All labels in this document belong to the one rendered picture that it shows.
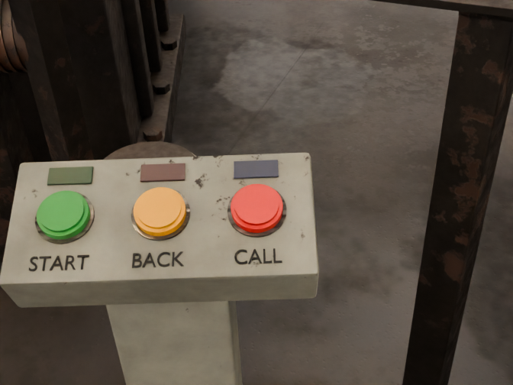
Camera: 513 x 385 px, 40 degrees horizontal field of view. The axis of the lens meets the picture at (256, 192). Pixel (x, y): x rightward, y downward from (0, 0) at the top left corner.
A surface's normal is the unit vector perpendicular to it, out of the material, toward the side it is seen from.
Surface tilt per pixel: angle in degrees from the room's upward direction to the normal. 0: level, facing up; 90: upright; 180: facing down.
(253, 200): 20
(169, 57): 0
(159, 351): 90
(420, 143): 0
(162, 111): 0
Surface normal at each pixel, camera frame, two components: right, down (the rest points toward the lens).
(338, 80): -0.04, -0.77
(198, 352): 0.01, 0.63
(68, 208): -0.04, -0.51
